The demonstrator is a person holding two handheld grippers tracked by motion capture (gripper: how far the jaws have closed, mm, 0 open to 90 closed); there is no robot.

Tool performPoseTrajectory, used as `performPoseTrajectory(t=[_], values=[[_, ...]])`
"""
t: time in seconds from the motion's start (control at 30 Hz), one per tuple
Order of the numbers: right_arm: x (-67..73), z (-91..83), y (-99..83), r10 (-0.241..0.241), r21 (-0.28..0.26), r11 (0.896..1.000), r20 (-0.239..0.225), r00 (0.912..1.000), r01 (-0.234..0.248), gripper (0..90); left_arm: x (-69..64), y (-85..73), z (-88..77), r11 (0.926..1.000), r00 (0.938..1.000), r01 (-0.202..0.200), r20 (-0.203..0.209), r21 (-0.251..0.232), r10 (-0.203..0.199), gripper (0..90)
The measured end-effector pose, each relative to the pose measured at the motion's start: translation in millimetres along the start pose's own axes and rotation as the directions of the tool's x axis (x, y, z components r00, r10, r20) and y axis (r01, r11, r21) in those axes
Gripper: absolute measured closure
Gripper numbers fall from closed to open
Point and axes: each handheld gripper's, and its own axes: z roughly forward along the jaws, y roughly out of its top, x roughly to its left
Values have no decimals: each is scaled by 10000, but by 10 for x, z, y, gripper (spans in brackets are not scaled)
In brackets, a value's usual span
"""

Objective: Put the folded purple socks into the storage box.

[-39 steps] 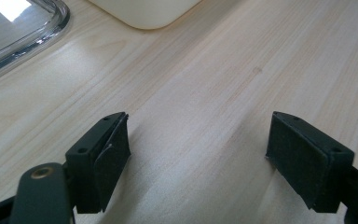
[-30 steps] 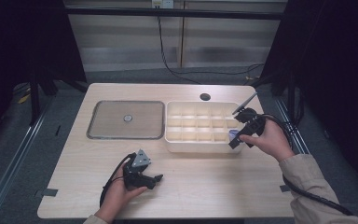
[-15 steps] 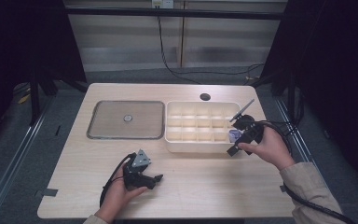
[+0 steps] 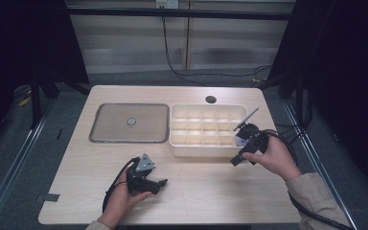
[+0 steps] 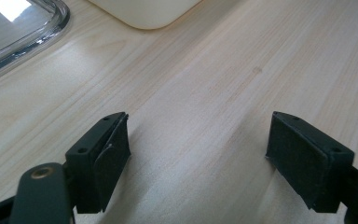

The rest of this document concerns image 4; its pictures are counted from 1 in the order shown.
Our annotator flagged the grey tape strip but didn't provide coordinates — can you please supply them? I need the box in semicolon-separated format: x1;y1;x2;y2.
35;193;60;204

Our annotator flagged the metal floor rail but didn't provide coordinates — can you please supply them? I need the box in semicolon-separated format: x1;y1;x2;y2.
282;100;358;230
0;104;56;230

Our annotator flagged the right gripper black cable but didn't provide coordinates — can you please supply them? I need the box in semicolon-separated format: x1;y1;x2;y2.
258;128;357;230

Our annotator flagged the black horizontal bar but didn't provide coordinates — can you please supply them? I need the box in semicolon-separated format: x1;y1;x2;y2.
66;8;294;22

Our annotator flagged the white wall socket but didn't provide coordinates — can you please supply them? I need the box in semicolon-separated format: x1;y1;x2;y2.
155;0;180;10

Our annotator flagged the black metal stand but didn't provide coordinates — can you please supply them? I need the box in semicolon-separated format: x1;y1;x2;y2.
29;68;43;129

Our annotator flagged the cream divided storage box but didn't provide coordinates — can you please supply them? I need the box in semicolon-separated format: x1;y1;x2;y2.
169;103;249;158

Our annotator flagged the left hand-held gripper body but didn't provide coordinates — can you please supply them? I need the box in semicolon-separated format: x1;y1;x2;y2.
126;152;157;196

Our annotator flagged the person's right hand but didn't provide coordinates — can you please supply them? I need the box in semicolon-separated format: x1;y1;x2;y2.
241;136;303;183

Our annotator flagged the person's left hand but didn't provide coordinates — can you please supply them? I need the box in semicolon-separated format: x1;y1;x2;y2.
97;168;152;230

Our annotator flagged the black wall cable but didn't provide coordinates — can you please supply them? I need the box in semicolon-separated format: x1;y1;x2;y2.
161;15;273;88

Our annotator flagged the metal tray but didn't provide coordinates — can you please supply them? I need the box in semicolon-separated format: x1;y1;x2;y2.
88;103;171;145

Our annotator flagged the yellow floor item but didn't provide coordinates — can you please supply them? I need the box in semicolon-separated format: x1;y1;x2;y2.
17;95;34;108

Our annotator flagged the black curtain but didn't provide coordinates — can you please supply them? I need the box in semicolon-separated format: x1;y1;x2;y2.
0;0;90;97
266;0;368;199

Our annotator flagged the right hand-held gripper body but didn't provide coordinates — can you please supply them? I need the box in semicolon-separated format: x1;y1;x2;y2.
229;106;270;168

